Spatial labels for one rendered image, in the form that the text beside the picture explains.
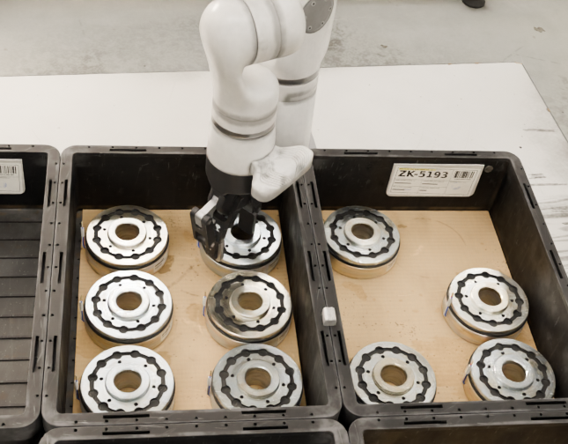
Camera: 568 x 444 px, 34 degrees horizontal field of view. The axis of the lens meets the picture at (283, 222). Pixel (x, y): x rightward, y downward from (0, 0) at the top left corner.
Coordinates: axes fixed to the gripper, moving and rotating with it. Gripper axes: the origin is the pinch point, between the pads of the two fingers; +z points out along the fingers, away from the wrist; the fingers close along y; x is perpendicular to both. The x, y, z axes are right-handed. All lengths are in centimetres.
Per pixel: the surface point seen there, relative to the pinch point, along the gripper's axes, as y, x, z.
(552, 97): -179, -13, 90
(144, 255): 8.3, -6.8, 2.2
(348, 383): 10.7, 24.7, -4.8
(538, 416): 0.3, 41.9, -4.7
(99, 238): 10.2, -12.6, 2.1
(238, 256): 0.4, 1.7, 2.4
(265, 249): -2.9, 3.4, 2.4
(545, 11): -221, -37, 91
